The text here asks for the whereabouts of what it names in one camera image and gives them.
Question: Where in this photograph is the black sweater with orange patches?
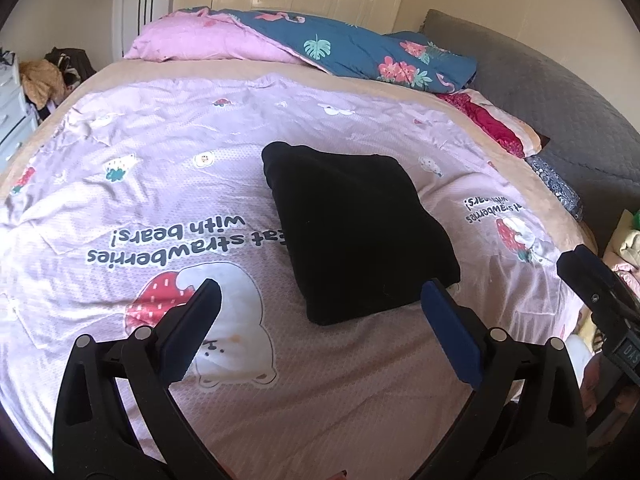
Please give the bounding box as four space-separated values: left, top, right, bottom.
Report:
262 142 461 326

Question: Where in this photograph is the pile of pastel clothes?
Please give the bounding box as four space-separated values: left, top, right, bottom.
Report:
574 208 640 356

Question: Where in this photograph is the right hand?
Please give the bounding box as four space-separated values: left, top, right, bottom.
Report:
580 352 639 418

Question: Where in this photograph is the blue patterned small pillow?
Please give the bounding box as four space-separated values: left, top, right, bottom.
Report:
525 155 584 222

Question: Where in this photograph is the grey padded headboard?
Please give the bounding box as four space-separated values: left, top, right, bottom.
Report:
420 9 639 249

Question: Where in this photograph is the red and cream pillow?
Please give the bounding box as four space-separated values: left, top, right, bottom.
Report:
438 89 549 159

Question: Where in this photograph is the lilac strawberry bear blanket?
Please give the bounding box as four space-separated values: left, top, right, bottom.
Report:
1 74 582 479

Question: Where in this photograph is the beige bed sheet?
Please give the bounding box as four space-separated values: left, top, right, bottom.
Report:
1 60 598 252

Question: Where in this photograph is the white drawer unit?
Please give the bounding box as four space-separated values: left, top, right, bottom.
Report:
0 50 38 171

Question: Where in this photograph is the tan crumpled bag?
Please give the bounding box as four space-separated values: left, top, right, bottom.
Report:
20 60 66 110

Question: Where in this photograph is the black bag on floor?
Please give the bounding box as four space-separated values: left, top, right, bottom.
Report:
44 48 96 91

